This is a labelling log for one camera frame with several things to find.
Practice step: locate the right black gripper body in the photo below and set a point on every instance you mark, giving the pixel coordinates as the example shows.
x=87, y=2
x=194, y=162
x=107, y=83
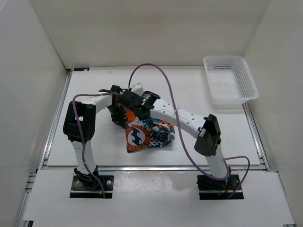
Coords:
x=144, y=117

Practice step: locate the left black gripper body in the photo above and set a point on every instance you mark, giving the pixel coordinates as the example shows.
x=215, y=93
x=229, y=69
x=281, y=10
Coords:
x=117, y=113

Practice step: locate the colourful patterned shorts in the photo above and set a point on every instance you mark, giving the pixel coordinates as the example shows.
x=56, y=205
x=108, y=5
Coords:
x=148, y=133

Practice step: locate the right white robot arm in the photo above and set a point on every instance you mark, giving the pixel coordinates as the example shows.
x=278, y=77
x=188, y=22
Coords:
x=205, y=130

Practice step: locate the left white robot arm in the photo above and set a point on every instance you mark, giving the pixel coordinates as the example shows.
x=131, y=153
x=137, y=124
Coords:
x=79, y=126

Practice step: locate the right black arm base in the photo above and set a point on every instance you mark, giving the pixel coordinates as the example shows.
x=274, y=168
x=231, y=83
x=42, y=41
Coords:
x=210, y=189

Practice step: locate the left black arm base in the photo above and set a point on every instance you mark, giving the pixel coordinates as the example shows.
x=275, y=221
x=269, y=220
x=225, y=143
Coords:
x=87, y=186

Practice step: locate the small black corner label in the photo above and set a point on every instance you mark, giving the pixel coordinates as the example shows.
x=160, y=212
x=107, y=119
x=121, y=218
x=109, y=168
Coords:
x=81, y=69

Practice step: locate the white perforated plastic basket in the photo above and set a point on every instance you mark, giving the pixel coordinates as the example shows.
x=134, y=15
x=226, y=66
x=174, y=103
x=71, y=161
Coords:
x=230, y=81

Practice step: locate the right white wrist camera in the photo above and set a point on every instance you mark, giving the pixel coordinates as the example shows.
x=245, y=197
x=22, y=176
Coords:
x=137, y=89

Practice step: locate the left aluminium side rail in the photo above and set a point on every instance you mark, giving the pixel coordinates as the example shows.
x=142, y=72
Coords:
x=51, y=133

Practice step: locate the aluminium side rail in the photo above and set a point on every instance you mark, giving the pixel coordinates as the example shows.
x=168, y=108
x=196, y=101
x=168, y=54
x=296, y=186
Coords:
x=51, y=133
x=256, y=137

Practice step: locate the aluminium front rail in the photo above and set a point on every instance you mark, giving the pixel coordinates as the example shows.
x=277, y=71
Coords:
x=261, y=167

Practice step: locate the right aluminium side rail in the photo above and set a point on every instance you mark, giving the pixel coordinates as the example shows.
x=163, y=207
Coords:
x=256, y=137

